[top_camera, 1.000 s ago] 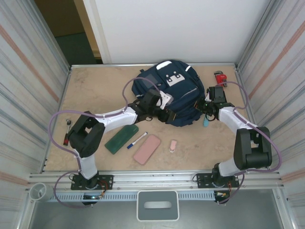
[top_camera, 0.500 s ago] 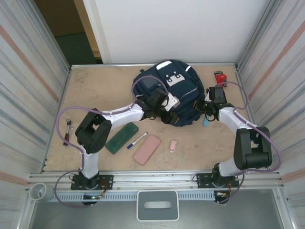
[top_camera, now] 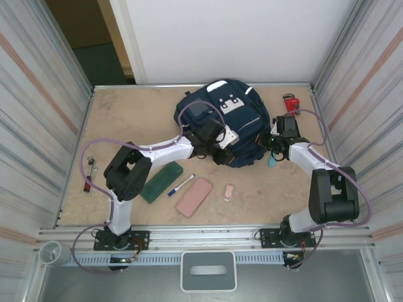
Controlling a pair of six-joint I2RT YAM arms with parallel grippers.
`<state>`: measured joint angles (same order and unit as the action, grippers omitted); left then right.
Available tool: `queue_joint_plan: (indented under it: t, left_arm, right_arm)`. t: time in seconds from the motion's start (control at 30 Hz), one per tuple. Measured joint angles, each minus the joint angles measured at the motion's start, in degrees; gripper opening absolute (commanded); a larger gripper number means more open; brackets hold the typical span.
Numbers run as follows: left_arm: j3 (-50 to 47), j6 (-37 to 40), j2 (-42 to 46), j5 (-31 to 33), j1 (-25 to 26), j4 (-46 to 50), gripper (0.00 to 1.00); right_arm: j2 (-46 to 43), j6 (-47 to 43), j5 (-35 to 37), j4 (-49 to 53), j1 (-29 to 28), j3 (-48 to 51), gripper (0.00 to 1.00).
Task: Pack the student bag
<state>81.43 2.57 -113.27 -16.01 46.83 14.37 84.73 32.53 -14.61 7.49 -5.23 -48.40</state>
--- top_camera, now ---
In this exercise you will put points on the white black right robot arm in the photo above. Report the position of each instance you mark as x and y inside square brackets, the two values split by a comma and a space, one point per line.
[333, 195]

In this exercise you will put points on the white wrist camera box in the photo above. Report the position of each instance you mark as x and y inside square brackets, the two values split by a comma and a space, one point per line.
[230, 136]
[274, 128]

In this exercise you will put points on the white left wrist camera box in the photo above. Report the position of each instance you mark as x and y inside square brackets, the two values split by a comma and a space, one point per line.
[230, 136]

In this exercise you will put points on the white door frame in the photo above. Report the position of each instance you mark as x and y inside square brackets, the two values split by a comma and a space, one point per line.
[126, 41]

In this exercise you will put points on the small pink eraser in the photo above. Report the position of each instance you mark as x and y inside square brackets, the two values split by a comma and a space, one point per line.
[228, 192]

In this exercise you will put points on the small teal clip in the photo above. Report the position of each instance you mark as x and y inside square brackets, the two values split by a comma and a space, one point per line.
[271, 162]

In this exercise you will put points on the green pencil case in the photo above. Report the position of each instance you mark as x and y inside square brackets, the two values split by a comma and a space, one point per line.
[160, 182]

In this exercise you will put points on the small controller board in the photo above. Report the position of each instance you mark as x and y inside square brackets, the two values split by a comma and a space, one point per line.
[292, 258]
[121, 260]

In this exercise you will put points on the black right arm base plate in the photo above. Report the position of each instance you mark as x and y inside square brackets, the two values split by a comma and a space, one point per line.
[267, 237]

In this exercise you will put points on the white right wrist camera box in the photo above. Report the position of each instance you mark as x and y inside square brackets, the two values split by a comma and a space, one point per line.
[274, 128]

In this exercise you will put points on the blue whiteboard marker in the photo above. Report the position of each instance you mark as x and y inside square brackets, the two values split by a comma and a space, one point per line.
[181, 185]

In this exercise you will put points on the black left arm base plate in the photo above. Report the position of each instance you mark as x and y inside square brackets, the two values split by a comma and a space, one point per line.
[141, 239]

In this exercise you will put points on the pink pencil case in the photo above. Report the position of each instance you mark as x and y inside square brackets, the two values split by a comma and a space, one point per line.
[193, 198]

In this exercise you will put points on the navy blue backpack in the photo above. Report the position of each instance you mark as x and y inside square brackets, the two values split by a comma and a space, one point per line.
[248, 138]

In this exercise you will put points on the aluminium table frame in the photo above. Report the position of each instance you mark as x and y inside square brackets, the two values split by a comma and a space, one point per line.
[220, 234]

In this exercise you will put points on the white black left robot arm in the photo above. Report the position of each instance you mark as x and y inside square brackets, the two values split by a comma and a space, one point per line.
[163, 151]

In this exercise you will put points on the white grey rectangular device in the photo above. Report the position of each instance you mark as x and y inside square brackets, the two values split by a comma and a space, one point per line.
[207, 270]

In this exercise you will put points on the white plastic pipe cup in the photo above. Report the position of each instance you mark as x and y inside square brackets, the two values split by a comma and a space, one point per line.
[52, 251]

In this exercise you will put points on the red pipe wrench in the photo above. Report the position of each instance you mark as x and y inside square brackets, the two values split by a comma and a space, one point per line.
[291, 102]

